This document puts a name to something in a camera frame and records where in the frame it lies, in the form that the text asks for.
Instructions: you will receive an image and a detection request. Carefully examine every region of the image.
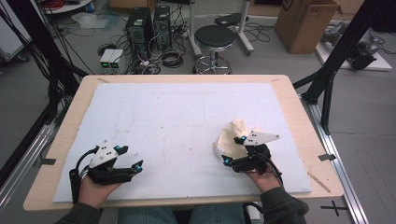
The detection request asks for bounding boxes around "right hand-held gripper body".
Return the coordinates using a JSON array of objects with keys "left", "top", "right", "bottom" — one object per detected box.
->
[{"left": 232, "top": 130, "right": 280, "bottom": 175}]

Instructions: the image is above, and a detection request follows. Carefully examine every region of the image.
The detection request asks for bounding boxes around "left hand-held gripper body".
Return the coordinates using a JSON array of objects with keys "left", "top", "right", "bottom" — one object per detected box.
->
[{"left": 87, "top": 139, "right": 135, "bottom": 186}]

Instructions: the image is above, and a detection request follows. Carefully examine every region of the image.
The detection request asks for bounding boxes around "cream patterned cloth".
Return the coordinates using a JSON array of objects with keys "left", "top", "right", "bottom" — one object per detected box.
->
[{"left": 213, "top": 119, "right": 262, "bottom": 161}]

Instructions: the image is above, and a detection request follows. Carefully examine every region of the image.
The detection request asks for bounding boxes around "person's right hand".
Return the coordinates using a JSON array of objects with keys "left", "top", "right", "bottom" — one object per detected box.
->
[{"left": 244, "top": 169, "right": 283, "bottom": 194}]

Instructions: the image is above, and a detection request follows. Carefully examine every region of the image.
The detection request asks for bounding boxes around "person's left hand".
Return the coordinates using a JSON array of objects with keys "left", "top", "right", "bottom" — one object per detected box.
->
[{"left": 78, "top": 175, "right": 122, "bottom": 209}]

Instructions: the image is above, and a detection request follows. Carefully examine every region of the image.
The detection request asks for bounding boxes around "person's left leg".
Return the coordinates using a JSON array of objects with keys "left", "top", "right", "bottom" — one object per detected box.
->
[{"left": 117, "top": 206, "right": 178, "bottom": 224}]

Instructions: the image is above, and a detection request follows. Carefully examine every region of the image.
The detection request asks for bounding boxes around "person's leg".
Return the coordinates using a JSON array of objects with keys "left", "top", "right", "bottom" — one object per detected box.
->
[
  {"left": 190, "top": 203, "right": 247, "bottom": 224},
  {"left": 117, "top": 206, "right": 178, "bottom": 224}
]

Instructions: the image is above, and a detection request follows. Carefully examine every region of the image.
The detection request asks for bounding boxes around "person's right leg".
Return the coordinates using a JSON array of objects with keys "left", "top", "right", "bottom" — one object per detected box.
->
[{"left": 190, "top": 203, "right": 247, "bottom": 224}]

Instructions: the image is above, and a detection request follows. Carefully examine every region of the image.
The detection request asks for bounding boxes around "white foam mat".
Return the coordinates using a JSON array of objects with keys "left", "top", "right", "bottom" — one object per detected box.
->
[{"left": 51, "top": 82, "right": 313, "bottom": 203}]

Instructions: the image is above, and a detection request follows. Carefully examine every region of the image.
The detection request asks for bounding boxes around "thin wooden stick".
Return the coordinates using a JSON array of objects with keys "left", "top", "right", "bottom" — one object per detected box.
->
[{"left": 307, "top": 172, "right": 332, "bottom": 194}]

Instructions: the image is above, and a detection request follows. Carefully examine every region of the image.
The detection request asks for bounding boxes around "white power supply box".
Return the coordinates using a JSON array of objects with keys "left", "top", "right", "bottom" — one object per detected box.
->
[
  {"left": 108, "top": 49, "right": 125, "bottom": 74},
  {"left": 99, "top": 49, "right": 116, "bottom": 74}
]

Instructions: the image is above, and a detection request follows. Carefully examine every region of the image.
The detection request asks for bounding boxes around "black tape cross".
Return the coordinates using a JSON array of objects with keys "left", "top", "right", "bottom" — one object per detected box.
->
[{"left": 320, "top": 200, "right": 348, "bottom": 217}]

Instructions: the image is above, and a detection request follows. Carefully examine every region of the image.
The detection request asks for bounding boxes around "black round stool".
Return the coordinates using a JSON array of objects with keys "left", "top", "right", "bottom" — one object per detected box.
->
[{"left": 191, "top": 24, "right": 236, "bottom": 76}]

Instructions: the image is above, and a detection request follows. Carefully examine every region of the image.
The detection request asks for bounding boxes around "white stand leg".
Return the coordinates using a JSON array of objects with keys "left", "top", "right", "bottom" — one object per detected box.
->
[
  {"left": 188, "top": 0, "right": 204, "bottom": 59},
  {"left": 236, "top": 0, "right": 255, "bottom": 55}
]

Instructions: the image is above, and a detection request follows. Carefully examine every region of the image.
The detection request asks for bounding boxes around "large black computer tower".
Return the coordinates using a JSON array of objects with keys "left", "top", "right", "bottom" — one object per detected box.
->
[{"left": 125, "top": 7, "right": 155, "bottom": 60}]

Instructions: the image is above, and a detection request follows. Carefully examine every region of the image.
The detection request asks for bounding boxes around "black flat pedal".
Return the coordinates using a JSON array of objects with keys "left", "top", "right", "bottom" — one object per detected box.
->
[{"left": 214, "top": 12, "right": 250, "bottom": 27}]

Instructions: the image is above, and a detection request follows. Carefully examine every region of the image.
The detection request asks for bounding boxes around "brown cardboard box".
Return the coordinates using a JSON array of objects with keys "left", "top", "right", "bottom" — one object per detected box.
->
[{"left": 274, "top": 0, "right": 344, "bottom": 55}]

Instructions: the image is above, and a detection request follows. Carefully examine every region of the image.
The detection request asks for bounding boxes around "slim black computer tower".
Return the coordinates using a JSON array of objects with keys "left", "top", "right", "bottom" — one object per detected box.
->
[{"left": 153, "top": 4, "right": 173, "bottom": 50}]

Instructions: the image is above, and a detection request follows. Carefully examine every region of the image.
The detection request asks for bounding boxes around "clear plastic sheet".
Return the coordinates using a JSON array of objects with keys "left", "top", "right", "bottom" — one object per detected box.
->
[{"left": 70, "top": 12, "right": 120, "bottom": 31}]

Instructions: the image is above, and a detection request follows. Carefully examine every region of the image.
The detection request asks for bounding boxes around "grey device on board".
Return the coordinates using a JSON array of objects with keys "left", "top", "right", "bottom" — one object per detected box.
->
[{"left": 320, "top": 21, "right": 348, "bottom": 48}]

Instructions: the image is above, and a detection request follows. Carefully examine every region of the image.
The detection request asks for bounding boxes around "black device on board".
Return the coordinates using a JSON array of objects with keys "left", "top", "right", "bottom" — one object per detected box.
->
[{"left": 346, "top": 41, "right": 377, "bottom": 71}]

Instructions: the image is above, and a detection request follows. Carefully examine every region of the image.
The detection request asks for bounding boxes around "white round table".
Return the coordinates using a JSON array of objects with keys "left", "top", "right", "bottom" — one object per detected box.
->
[{"left": 43, "top": 0, "right": 94, "bottom": 15}]

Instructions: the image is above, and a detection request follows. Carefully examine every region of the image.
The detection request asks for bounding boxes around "white panel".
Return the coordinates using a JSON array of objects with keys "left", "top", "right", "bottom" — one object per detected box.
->
[{"left": 0, "top": 0, "right": 32, "bottom": 62}]

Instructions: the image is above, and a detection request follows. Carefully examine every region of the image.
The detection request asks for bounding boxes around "white floor board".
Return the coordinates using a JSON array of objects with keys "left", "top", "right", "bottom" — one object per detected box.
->
[{"left": 315, "top": 29, "right": 393, "bottom": 73}]

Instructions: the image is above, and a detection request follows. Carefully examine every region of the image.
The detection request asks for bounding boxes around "right hand-held gripper cable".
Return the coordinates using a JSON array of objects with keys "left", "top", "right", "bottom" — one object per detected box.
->
[{"left": 256, "top": 152, "right": 285, "bottom": 188}]

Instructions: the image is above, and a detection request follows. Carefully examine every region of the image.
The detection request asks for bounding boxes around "aluminium rail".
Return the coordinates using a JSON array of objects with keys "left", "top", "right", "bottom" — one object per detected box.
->
[
  {"left": 300, "top": 94, "right": 370, "bottom": 224},
  {"left": 0, "top": 124, "right": 55, "bottom": 213}
]

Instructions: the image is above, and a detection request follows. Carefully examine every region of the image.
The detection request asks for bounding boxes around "coil of black cable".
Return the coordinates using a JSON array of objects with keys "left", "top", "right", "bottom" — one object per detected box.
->
[{"left": 160, "top": 48, "right": 185, "bottom": 69}]

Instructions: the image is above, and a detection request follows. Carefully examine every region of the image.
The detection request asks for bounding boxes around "black frame post with cables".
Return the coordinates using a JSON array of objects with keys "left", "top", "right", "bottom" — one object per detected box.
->
[{"left": 0, "top": 0, "right": 90, "bottom": 188}]

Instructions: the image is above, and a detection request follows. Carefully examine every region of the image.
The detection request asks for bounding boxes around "black metal frame strut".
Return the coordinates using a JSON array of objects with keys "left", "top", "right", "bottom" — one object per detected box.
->
[{"left": 292, "top": 0, "right": 396, "bottom": 134}]

